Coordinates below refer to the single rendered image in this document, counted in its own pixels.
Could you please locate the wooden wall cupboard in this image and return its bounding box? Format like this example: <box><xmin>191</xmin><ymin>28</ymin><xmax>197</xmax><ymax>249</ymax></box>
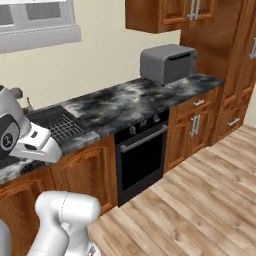
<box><xmin>124</xmin><ymin>0</ymin><xmax>218</xmax><ymax>35</ymax></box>

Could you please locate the grey toaster oven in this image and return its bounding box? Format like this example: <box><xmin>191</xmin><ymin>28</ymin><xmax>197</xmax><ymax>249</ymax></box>
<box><xmin>139</xmin><ymin>43</ymin><xmax>199</xmax><ymax>86</ymax></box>

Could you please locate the wooden base cupboard with drawer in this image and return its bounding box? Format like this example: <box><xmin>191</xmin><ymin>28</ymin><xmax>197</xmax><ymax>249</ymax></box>
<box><xmin>163</xmin><ymin>85</ymin><xmax>224</xmax><ymax>174</ymax></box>

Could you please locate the wooden base cupboard door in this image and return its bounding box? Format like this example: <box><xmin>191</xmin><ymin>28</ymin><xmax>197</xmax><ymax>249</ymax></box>
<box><xmin>49</xmin><ymin>134</ymin><xmax>119</xmax><ymax>216</ymax></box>
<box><xmin>0</xmin><ymin>166</ymin><xmax>58</xmax><ymax>256</ymax></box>

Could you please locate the black oven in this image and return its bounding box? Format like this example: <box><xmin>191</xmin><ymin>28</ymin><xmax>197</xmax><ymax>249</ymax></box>
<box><xmin>113</xmin><ymin>109</ymin><xmax>170</xmax><ymax>207</ymax></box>

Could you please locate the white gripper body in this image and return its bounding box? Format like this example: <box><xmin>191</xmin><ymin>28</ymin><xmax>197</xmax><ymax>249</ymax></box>
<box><xmin>9</xmin><ymin>135</ymin><xmax>64</xmax><ymax>164</ymax></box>

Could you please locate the tall wooden cupboard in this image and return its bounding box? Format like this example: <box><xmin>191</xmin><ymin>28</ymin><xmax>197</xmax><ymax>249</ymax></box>
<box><xmin>179</xmin><ymin>0</ymin><xmax>256</xmax><ymax>146</ymax></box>

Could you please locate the grey sink tap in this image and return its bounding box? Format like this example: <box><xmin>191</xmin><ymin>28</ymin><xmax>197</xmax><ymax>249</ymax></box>
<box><xmin>9</xmin><ymin>86</ymin><xmax>35</xmax><ymax>113</ymax></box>

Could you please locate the silver oven door handle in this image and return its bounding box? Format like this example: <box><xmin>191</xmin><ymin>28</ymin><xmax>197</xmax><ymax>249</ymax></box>
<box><xmin>119</xmin><ymin>124</ymin><xmax>169</xmax><ymax>154</ymax></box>

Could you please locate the white framed window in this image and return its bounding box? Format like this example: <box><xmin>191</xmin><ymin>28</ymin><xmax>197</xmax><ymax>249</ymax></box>
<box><xmin>0</xmin><ymin>0</ymin><xmax>83</xmax><ymax>55</ymax></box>

